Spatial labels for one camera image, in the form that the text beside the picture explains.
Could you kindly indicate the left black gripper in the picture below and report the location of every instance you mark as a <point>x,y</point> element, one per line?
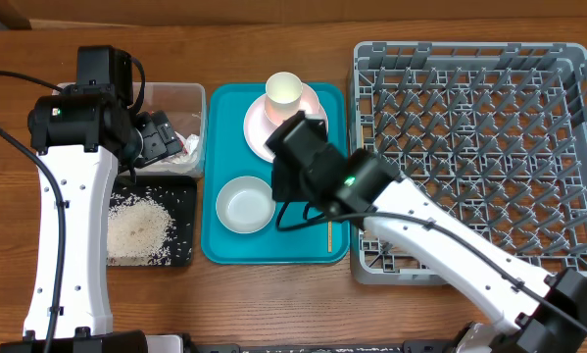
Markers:
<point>159,134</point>

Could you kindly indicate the grey dishwasher rack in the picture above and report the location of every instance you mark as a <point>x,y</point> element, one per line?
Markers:
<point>495,133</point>

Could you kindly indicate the white cup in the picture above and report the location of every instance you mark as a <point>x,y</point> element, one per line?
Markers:
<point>283,95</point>

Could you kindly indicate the grey metal bowl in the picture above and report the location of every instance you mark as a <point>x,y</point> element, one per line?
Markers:
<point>244,204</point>

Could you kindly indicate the black plastic tray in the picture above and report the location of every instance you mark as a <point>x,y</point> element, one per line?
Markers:
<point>178,193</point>

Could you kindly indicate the clear plastic bin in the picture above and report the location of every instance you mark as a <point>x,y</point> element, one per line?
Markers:
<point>186,107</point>

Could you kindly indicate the white napkin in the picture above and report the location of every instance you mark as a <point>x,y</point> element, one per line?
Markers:
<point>186,158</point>

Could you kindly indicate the white round plate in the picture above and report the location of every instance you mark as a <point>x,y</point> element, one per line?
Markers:
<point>257,128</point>

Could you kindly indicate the pink bowl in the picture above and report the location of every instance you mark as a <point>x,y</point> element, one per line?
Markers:
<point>308,102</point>

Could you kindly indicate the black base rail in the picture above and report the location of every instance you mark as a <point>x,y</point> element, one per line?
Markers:
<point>182,343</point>

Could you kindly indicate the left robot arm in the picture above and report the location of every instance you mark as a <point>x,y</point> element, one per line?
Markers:
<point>82,137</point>

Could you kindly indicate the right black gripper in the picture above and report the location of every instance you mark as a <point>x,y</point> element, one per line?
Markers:
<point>279,188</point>

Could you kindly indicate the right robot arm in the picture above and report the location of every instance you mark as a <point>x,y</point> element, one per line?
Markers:
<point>529,309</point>

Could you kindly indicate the white rice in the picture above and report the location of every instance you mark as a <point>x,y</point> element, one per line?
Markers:
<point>142,232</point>

